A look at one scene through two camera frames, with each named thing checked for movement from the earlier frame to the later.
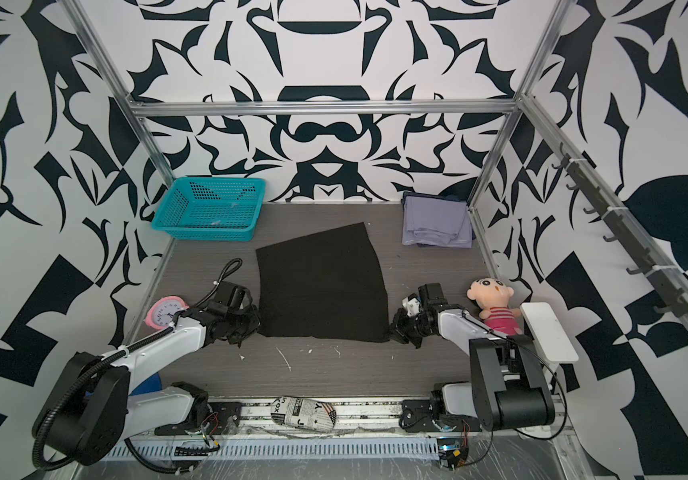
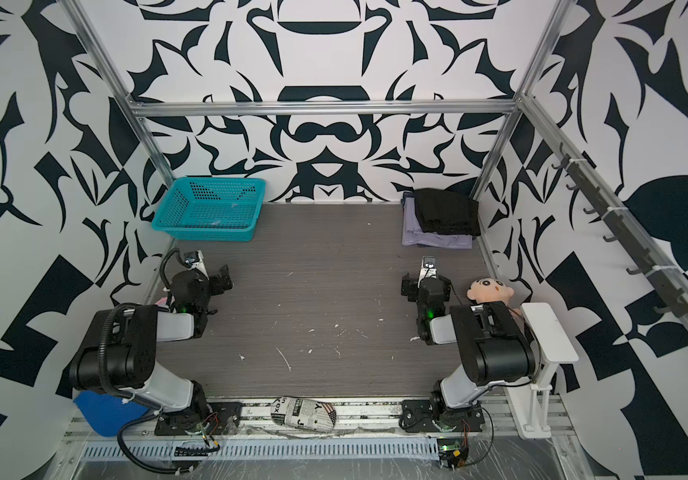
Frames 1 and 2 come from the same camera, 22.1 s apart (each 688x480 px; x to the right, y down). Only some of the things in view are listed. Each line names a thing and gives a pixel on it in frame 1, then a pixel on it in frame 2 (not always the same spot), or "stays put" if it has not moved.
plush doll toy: [492, 296] stays put
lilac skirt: [436, 222] stays put
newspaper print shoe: [308, 414] stays put
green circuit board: [452, 451] stays put
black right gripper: [397, 328] → [412, 284]
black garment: [326, 285] → [447, 212]
